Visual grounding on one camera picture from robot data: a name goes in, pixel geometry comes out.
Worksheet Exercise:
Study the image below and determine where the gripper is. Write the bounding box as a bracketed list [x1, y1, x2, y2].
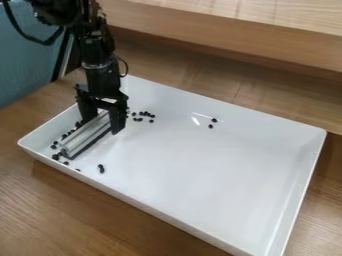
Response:
[73, 63, 130, 136]

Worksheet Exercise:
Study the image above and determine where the silver bar tool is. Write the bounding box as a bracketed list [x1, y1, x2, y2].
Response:
[57, 109, 114, 160]

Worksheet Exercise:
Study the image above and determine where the white tray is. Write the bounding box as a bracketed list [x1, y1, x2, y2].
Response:
[16, 74, 329, 256]

